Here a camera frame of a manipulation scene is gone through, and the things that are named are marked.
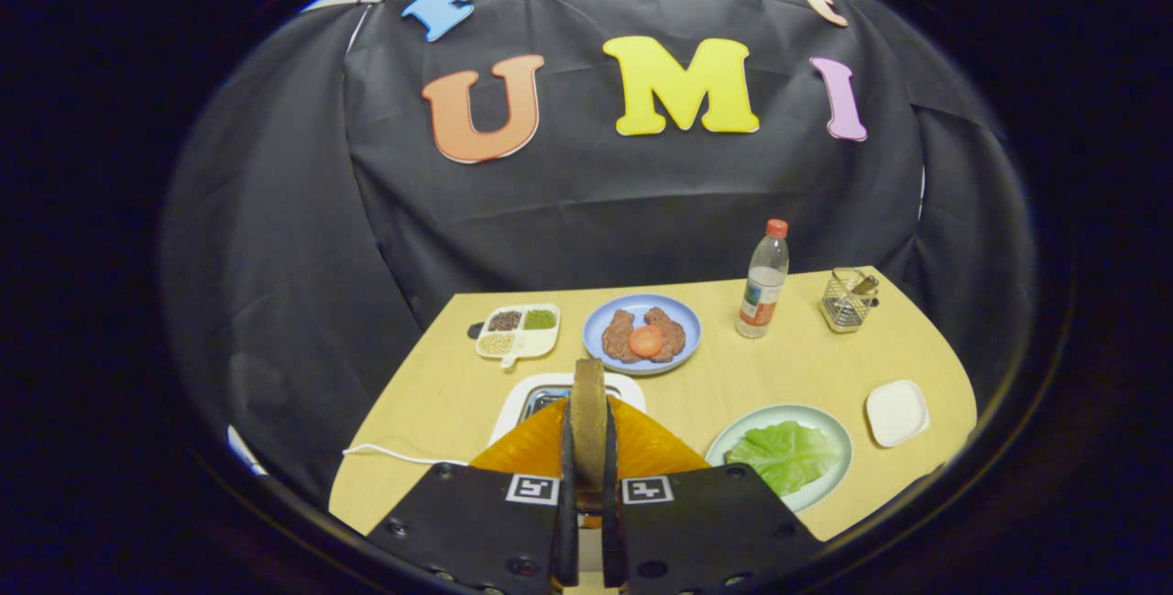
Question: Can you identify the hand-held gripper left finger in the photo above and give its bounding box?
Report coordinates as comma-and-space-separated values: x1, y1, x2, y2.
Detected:
365, 398, 581, 594

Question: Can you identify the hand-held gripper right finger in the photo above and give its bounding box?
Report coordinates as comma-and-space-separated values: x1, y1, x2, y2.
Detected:
602, 396, 824, 595

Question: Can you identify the green lettuce leaf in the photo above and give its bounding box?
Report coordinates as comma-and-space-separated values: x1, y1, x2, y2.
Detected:
724, 420, 842, 498

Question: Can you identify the brown bread slice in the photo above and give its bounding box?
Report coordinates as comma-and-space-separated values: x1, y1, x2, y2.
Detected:
569, 358, 609, 515

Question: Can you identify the white toaster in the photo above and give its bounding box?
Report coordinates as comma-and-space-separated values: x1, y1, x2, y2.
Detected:
488, 371, 648, 447

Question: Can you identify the light green round plate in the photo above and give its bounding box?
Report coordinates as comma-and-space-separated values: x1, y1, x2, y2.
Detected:
705, 403, 854, 514

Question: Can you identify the brown meat patty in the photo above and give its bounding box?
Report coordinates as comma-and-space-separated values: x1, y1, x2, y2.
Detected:
601, 308, 644, 365
642, 306, 688, 363

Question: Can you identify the white compartment dish with grains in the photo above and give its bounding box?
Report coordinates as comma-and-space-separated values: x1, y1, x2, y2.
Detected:
474, 303, 562, 369

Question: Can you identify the blue round plate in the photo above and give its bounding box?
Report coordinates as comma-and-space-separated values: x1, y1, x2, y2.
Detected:
582, 293, 703, 377

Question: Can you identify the small white square plate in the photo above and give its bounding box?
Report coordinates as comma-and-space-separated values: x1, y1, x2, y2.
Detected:
865, 380, 931, 448

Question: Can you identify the clear water bottle red cap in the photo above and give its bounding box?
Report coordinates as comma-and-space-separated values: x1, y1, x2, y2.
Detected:
734, 219, 791, 340

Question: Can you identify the white power cable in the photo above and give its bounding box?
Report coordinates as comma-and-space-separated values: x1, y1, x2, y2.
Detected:
342, 443, 470, 468

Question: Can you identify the metal wire utensil holder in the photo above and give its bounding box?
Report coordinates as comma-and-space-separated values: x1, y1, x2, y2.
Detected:
820, 267, 880, 334

